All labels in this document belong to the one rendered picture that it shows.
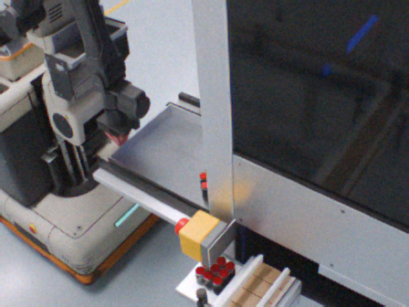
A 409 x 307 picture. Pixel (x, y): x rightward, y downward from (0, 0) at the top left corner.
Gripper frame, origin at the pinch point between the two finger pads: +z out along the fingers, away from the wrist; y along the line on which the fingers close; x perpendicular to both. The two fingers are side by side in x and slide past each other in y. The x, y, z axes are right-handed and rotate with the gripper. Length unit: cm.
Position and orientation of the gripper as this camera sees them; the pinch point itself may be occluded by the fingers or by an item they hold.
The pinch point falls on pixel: (122, 145)
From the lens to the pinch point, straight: 145.3
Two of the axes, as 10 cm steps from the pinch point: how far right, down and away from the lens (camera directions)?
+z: 0.4, 7.1, 7.0
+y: 8.1, 3.9, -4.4
